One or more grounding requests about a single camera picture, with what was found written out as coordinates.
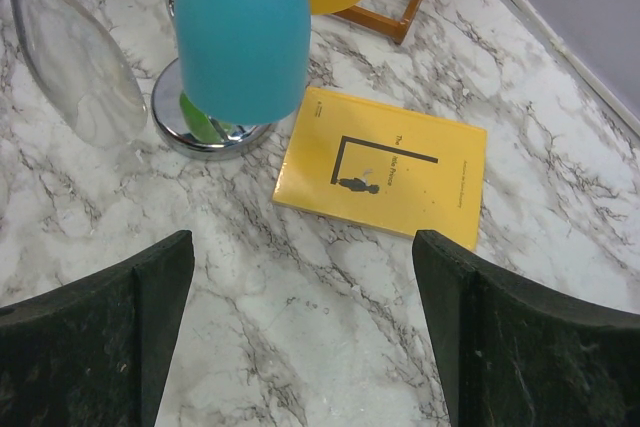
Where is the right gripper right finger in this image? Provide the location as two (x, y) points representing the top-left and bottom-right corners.
(412, 230), (639, 426)

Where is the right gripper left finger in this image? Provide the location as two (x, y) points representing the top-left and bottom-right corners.
(1, 230), (194, 426)

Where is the chrome wine glass rack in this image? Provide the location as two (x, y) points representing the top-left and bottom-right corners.
(151, 25), (275, 161)

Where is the blue plastic wine glass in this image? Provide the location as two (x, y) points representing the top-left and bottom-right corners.
(174, 0), (311, 125)

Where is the yellow paper booklet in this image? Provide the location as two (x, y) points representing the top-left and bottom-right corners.
(273, 87), (487, 250)

